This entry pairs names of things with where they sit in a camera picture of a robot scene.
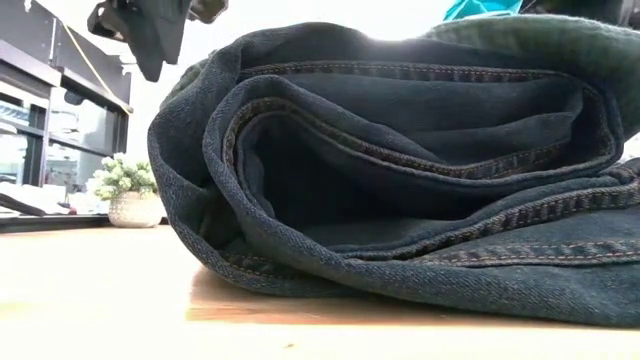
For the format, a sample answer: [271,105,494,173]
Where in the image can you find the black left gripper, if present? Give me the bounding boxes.
[86,0,230,84]

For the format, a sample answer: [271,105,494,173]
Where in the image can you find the dark blue denim jeans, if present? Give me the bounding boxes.
[146,21,640,330]

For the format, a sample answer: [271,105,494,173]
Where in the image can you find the teal shirt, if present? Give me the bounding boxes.
[442,0,525,23]

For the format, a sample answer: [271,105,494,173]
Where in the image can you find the dark green knit garment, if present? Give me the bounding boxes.
[158,13,640,144]

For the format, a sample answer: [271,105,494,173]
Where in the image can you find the potted green succulent plant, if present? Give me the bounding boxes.
[89,152,166,229]

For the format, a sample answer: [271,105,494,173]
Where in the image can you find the white crumpled cloth pile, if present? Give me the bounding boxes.
[0,180,71,217]

